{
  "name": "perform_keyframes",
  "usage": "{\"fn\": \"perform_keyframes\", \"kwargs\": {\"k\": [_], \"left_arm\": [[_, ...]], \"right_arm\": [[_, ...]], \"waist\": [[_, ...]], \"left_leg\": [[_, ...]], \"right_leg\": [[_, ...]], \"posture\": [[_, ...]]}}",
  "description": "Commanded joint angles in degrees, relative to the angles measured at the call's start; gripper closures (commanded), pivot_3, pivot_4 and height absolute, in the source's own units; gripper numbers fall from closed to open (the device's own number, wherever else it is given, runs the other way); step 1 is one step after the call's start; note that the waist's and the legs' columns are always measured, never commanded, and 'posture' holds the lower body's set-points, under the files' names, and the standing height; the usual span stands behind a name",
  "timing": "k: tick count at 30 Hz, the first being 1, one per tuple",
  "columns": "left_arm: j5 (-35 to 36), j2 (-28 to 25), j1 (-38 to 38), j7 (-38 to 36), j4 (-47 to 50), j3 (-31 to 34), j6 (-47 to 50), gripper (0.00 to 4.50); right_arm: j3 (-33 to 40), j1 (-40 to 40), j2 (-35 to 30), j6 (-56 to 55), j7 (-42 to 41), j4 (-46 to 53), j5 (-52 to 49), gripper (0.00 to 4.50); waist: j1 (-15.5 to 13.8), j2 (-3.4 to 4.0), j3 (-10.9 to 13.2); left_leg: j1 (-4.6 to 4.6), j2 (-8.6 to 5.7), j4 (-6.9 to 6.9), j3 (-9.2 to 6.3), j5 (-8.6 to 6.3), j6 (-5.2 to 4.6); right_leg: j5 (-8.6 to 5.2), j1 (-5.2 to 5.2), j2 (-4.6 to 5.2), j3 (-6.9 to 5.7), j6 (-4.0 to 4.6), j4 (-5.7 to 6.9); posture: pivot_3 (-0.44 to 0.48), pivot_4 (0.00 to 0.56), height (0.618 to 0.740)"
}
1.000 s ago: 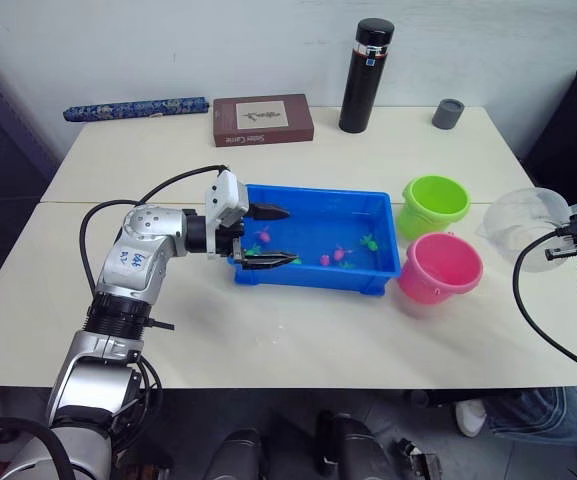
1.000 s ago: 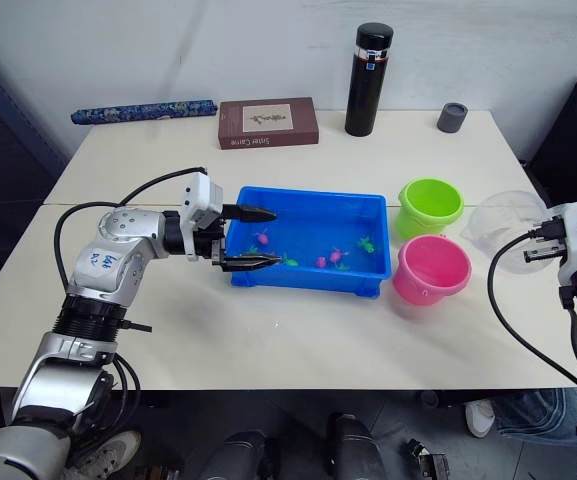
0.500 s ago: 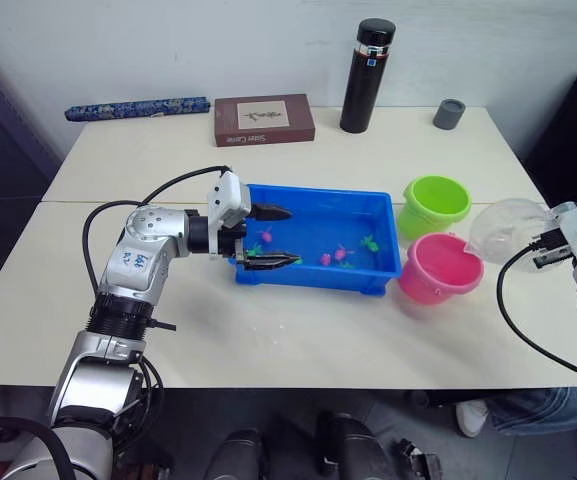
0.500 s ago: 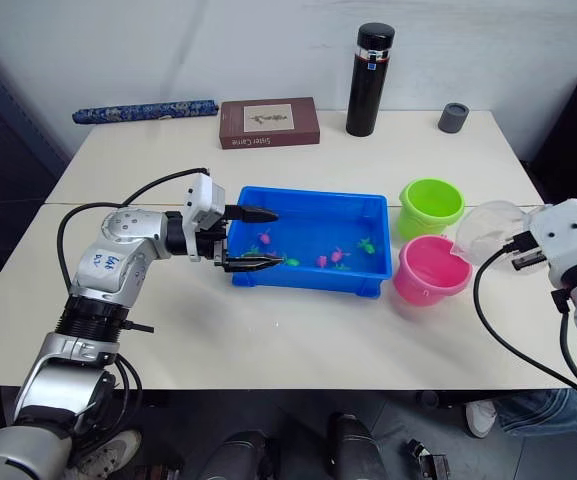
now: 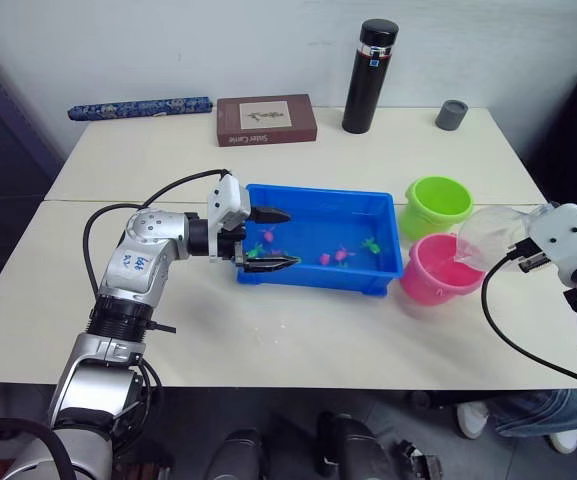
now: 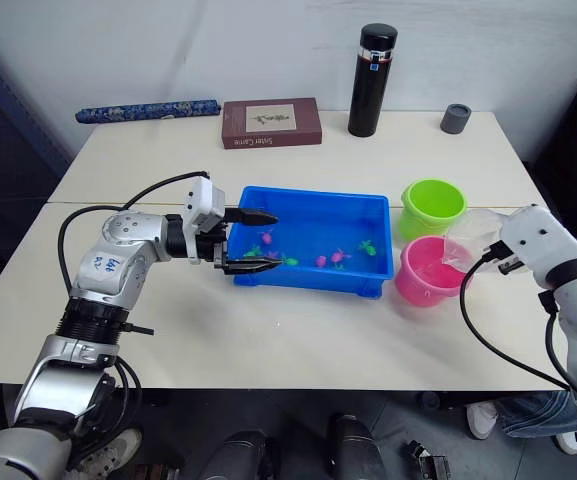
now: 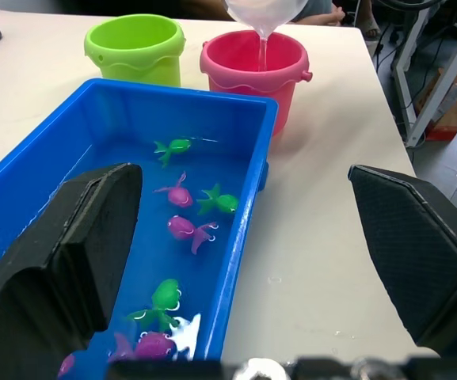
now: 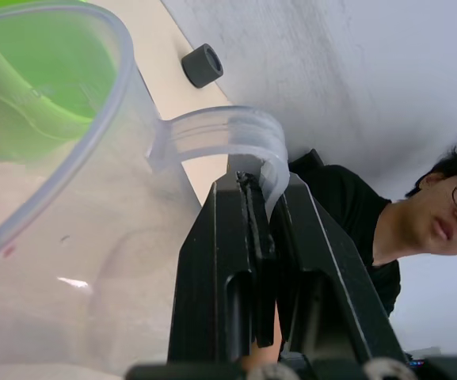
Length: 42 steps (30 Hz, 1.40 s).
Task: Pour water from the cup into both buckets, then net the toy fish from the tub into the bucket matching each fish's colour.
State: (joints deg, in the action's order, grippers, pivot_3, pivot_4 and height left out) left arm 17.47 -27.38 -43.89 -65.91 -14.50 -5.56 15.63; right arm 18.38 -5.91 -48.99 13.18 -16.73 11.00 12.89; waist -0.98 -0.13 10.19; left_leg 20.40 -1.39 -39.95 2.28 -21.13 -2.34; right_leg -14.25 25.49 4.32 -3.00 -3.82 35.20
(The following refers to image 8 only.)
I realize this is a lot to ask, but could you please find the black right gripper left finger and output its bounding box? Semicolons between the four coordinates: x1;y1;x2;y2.
167;169;277;365

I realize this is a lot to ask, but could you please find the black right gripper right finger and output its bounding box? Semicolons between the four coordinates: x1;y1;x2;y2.
269;173;408;363

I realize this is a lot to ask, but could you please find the clear plastic measuring cup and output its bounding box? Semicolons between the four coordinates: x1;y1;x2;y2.
0;2;291;375

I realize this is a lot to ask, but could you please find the green plastic bucket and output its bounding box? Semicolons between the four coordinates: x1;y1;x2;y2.
0;0;120;165

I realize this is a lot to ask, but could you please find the person with glasses black shirt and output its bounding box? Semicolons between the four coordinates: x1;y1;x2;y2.
289;132;457;318

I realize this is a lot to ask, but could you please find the grey cylindrical cap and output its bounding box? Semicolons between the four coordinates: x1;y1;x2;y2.
181;43;225;89

